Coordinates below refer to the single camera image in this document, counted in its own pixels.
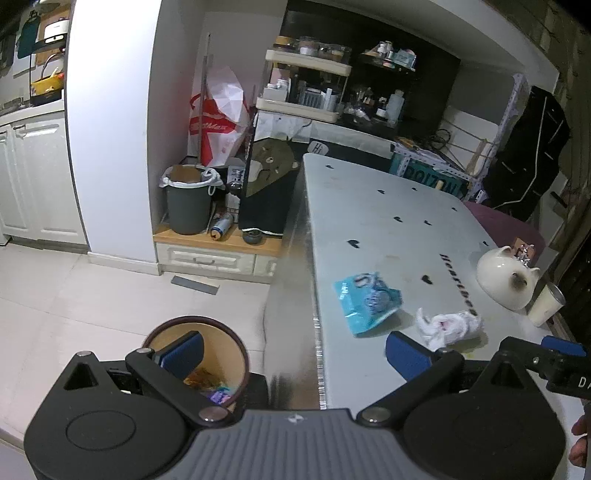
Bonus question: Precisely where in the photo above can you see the wide white drawer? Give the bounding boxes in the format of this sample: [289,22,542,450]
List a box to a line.
[167,247,257,278]

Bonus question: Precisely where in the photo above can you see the white plastic bottle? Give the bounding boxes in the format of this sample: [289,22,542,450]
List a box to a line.
[385,92,407,127]

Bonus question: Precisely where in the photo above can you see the teal printed box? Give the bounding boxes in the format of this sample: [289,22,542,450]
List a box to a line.
[390,148,467,199]

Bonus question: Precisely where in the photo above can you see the yellow wrapper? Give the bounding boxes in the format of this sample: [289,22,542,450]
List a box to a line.
[184,367,222,388]

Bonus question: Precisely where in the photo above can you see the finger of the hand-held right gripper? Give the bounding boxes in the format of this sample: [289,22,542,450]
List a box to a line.
[541,335,588,358]
[500,336,561,377]

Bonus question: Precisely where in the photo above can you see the white kitchen cabinet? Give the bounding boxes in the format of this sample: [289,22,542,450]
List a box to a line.
[0,111,88,245]

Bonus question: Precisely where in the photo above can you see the black jacket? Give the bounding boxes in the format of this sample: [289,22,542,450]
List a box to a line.
[485,85,571,222]

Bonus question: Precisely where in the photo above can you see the silver table cover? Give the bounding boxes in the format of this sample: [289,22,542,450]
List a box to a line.
[263,152,561,411]

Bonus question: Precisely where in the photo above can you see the red and white plastic bag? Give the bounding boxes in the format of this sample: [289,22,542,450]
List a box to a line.
[187,65,252,169]

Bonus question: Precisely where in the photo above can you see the brown and beige waste bin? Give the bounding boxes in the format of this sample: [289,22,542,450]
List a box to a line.
[141,315,250,407]

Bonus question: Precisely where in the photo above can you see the white teapot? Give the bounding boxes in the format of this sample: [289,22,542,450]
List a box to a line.
[475,246,541,311]

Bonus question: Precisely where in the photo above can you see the silver spray can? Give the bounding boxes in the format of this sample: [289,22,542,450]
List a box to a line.
[209,211,235,241]

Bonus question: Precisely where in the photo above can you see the grey floor strip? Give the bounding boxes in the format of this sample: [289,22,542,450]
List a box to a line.
[171,274,220,296]

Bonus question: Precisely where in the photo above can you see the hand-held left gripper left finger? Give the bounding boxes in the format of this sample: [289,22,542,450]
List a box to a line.
[55,330,232,424]

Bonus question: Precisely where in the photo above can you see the white bucket liner bag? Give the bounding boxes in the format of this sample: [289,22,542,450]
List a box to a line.
[159,165,225,195]

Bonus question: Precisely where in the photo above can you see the cream two-tier rack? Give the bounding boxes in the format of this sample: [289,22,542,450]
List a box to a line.
[255,48,354,124]

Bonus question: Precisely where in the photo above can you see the narrow white drawer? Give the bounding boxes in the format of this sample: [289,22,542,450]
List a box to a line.
[254,256,279,280]

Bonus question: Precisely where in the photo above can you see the yellow pot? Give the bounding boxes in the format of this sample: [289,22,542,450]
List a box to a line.
[30,74,65,97]

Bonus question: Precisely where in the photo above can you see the white kitchen appliance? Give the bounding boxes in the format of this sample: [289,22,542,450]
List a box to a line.
[41,18,72,44]

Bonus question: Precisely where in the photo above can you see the white perforated rack post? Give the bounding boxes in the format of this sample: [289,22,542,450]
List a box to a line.
[471,74,529,199]

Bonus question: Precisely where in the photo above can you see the metal keychain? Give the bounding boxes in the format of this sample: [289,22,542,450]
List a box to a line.
[512,237,539,268]

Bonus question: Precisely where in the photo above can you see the black cabinet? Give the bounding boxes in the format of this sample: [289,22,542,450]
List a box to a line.
[238,138,301,234]

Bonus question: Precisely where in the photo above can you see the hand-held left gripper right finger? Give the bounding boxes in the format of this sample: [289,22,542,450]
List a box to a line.
[355,330,539,423]

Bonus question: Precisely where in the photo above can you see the maroon chair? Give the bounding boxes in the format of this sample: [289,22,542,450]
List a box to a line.
[464,200,548,254]

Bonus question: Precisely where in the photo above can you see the wooden ledge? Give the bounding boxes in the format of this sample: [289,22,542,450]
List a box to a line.
[152,222,284,254]

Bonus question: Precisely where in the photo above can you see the person's right hand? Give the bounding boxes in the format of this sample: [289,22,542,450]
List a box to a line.
[569,406,591,468]

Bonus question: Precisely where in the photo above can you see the blue snack packet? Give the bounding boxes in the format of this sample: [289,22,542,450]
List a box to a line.
[333,271,403,339]

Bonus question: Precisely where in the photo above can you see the white tissue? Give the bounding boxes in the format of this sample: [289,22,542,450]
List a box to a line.
[414,307,485,352]

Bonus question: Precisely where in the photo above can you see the cream cup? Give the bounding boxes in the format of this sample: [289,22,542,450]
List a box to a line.
[527,282,567,328]

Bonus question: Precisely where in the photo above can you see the grey plastic bucket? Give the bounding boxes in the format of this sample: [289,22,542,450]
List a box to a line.
[159,164,225,236]

